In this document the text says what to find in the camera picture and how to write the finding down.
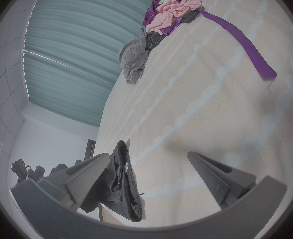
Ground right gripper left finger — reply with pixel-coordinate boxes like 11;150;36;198
38;153;110;210

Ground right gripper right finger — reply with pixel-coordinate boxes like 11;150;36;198
188;151;257;206

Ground black T-shirt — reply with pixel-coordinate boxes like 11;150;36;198
80;140;143;223

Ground bed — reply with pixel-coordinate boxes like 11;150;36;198
97;0;293;233

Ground black chest of drawers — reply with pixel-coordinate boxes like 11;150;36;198
75;139;96;165

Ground blue-green curtain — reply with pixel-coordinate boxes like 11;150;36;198
23;0;152;84
22;51;117;127

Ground grey garment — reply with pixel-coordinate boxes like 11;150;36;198
117;28;149;84

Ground purple satin garment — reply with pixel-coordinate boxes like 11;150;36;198
144;0;277;79

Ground black lace garment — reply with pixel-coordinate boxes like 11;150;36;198
145;9;202;50

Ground pink garment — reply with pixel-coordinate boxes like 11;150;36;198
146;0;203;34

